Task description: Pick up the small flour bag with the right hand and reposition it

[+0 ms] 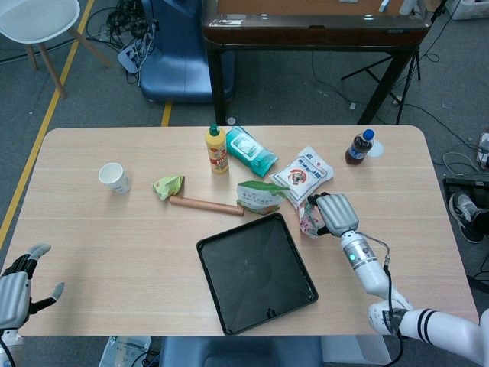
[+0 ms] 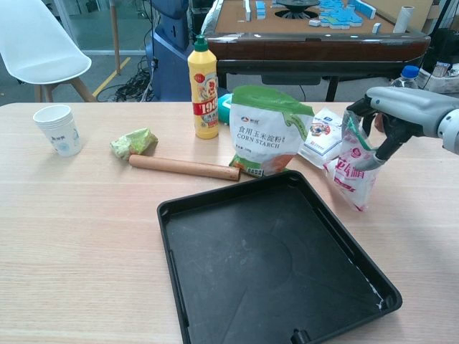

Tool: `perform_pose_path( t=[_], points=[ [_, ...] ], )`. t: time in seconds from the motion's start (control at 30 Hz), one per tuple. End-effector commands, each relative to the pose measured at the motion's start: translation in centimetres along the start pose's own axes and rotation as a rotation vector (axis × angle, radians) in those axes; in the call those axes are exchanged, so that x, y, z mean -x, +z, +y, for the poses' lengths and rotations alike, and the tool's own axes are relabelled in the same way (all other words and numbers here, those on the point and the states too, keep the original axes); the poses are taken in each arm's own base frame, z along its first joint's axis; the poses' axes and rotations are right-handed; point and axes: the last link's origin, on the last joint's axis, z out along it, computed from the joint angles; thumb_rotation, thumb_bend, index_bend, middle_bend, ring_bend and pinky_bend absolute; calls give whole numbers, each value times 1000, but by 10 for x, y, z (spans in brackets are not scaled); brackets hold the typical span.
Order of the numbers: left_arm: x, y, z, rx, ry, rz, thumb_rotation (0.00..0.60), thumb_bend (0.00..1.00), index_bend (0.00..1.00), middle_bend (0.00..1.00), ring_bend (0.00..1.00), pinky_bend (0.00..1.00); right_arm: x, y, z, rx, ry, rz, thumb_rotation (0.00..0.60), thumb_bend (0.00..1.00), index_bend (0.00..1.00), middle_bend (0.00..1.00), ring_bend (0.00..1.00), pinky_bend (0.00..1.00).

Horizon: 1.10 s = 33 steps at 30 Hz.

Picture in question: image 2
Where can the blue chair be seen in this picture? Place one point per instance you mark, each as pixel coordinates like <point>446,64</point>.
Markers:
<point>172,36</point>

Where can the white bag red blue print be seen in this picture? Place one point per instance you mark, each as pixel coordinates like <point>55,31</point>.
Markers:
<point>321,139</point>

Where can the black square tray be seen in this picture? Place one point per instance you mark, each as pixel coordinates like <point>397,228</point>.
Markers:
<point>258,258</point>

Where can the brown mahjong table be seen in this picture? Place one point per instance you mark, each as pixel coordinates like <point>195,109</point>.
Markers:
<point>322,46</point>

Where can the wooden rolling pin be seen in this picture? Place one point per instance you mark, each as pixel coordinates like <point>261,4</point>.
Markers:
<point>179,166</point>

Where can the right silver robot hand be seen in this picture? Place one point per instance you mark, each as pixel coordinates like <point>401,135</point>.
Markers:
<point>405,104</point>

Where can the teal wet wipes pack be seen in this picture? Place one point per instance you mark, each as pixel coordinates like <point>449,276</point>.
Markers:
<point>224,107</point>

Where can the white paper cup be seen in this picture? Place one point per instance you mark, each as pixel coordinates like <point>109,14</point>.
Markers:
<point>61,136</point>

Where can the crumpled green wrapper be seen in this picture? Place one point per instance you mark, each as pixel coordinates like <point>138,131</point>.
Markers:
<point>132,143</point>

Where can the dark tea bottle blue cap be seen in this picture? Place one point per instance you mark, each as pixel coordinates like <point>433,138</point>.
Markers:
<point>409,73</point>

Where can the small pink snack packet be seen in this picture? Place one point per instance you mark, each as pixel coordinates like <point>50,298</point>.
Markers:
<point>353,182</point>

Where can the yellow bottle green cap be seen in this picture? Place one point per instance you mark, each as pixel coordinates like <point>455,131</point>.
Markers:
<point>204,107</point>

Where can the white chair wooden legs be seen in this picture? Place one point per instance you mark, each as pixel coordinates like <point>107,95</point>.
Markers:
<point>36,43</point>

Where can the blue white mahjong tile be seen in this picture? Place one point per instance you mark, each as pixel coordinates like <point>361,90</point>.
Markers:
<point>249,9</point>
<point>376,27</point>
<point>315,23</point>
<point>260,10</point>

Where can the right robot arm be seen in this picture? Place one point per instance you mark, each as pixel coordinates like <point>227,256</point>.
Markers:
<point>452,129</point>

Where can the green white corn starch bag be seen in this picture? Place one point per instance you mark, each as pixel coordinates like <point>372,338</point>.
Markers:
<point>258,136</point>

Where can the white paper roll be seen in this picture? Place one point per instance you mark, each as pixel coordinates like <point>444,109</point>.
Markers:
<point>404,19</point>

